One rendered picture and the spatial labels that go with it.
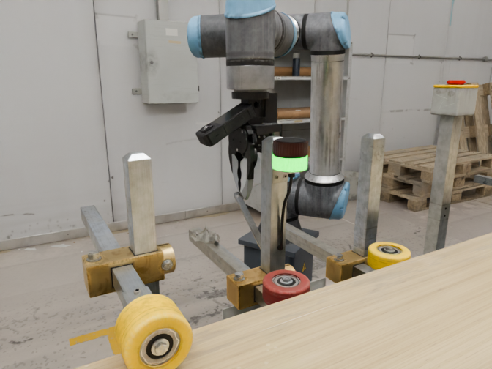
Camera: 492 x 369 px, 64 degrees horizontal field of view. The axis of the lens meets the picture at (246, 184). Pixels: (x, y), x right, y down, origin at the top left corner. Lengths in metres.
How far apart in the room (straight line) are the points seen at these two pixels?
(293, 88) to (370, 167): 3.12
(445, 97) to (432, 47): 4.32
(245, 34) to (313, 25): 0.68
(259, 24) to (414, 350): 0.55
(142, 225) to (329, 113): 0.93
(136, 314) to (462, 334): 0.43
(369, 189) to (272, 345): 0.45
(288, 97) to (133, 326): 3.56
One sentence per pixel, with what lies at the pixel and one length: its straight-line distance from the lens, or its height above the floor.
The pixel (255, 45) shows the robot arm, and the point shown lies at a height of 1.29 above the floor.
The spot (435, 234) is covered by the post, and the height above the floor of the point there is 0.85.
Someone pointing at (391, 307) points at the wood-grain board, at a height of 0.90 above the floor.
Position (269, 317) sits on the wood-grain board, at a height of 0.90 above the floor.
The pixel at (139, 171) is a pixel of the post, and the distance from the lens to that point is 0.60.
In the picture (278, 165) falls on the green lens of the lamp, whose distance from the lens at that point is 0.66.
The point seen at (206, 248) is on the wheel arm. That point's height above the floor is 0.85.
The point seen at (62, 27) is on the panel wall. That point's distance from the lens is 3.27.
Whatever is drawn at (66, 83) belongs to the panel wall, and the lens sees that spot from 3.25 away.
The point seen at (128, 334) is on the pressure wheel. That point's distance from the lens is 0.48.
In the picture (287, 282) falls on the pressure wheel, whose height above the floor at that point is 0.91.
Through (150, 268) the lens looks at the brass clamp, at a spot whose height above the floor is 0.95.
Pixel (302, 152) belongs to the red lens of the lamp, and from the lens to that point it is 0.66.
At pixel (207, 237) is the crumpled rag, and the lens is 0.95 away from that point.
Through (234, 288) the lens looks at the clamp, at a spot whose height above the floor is 0.86.
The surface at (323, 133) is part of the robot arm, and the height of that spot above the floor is 1.05.
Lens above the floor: 1.23
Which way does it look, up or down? 15 degrees down
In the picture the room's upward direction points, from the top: straight up
